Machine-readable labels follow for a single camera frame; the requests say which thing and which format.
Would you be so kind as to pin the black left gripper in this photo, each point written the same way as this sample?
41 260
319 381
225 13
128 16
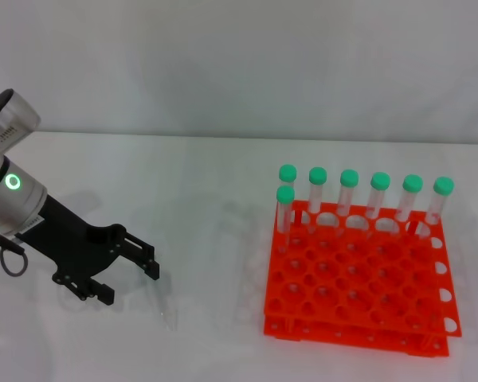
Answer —
71 246

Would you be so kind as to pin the green capped test tube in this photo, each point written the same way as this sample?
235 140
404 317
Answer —
412 183
318 175
443 185
285 195
287 172
380 181
349 178

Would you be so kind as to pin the orange test tube rack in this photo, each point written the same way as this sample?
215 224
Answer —
354 274

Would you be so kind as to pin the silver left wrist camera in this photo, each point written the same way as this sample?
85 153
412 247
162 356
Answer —
12 117

